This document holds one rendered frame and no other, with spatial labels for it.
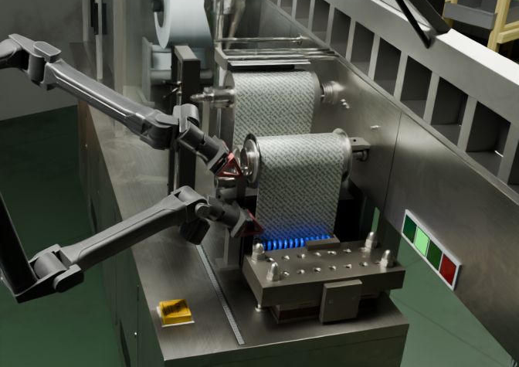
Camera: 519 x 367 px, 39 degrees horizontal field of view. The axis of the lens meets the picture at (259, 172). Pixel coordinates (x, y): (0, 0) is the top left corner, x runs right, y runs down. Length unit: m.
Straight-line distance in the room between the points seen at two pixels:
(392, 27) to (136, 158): 1.20
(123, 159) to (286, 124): 0.80
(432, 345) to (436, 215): 1.75
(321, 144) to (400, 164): 0.22
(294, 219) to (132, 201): 0.66
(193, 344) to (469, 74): 0.91
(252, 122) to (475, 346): 1.82
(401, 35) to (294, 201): 0.51
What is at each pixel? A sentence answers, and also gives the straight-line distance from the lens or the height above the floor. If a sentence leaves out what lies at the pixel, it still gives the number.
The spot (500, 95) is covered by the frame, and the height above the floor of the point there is 1.61.
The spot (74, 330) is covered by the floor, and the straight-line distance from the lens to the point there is 3.34.
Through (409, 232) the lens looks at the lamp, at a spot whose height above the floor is 1.18.
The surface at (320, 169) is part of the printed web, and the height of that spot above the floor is 1.24.
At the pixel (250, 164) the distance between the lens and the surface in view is 1.90.
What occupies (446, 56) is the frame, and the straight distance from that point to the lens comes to 1.70.
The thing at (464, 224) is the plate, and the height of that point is 1.31.
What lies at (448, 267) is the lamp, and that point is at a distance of 1.72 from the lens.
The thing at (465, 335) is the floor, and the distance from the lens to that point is 3.56.
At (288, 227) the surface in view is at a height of 1.07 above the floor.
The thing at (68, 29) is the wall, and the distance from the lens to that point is 5.42.
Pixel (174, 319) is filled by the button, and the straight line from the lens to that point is 1.89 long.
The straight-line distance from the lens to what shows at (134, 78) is 2.82.
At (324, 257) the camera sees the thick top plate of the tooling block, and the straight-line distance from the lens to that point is 1.97.
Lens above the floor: 2.09
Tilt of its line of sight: 27 degrees down
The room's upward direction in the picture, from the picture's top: 5 degrees clockwise
